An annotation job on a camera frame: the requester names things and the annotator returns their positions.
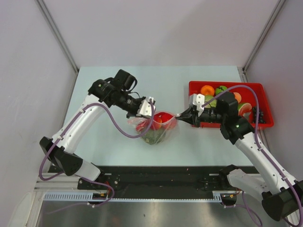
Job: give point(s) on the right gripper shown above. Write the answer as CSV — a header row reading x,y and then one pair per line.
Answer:
x,y
190,116

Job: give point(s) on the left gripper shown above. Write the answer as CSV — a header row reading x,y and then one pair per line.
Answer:
x,y
133,114

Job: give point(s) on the red toy apple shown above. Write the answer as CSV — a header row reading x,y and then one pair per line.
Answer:
x,y
168,120

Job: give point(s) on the clear pink-dotted zip bag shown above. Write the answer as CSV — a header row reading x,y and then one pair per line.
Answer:
x,y
154,126

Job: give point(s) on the orange-red toy peach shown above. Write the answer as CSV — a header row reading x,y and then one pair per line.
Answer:
x,y
159,120

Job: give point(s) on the red toy chili pepper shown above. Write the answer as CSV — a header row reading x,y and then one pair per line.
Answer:
x,y
141,126

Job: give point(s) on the green toy melon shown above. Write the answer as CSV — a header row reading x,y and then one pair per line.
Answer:
x,y
153,137

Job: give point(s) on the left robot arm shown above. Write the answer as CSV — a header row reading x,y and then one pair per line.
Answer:
x,y
60,148

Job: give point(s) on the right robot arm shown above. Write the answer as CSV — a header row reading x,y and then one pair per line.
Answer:
x,y
279,192

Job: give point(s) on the green toy cabbage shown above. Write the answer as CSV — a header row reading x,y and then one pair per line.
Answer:
x,y
211,104

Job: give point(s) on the orange toy tangerine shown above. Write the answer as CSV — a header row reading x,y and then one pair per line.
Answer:
x,y
207,90

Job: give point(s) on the red-yellow toy mango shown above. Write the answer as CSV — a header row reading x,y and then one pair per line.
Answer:
x,y
238,97

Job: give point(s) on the red plastic tray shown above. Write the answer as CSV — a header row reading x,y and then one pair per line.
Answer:
x,y
252,93

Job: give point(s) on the black toy grapes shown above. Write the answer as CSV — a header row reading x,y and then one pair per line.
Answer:
x,y
258,115

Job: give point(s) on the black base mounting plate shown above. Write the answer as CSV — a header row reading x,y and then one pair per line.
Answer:
x,y
160,183

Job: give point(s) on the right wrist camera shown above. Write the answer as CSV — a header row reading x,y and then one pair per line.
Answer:
x,y
197,100

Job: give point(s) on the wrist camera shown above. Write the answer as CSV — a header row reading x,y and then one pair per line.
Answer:
x,y
197,100
146,106

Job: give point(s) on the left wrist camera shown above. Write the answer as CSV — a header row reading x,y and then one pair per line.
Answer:
x,y
146,106

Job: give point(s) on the aluminium frame rail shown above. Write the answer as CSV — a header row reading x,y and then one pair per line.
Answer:
x,y
61,183

